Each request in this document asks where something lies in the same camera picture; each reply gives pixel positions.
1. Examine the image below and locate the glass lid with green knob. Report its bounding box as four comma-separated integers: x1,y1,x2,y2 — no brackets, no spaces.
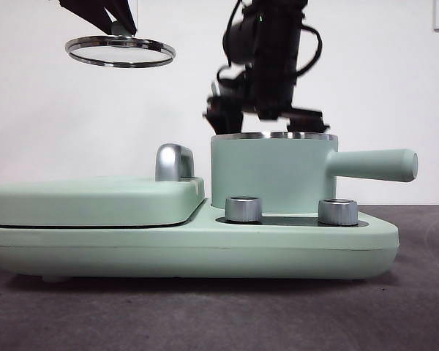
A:
64,21,176,69

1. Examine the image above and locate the silver control knob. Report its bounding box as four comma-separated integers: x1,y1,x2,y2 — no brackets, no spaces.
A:
224,195,263,224
317,198,359,226

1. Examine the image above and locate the pale green hinged grill cover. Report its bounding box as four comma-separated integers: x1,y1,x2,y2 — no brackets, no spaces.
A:
0,176,206,229

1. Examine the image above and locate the pale green breakfast maker base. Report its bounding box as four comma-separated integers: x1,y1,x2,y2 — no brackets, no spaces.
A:
0,214,400,283

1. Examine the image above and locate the pale green pot with handle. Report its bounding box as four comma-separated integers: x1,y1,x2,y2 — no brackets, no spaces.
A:
209,132,419,216

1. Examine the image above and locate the silver grill cover handle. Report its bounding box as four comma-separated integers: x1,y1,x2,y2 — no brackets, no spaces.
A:
154,144,196,183

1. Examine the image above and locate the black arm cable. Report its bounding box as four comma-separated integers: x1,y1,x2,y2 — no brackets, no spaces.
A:
294,14,324,79

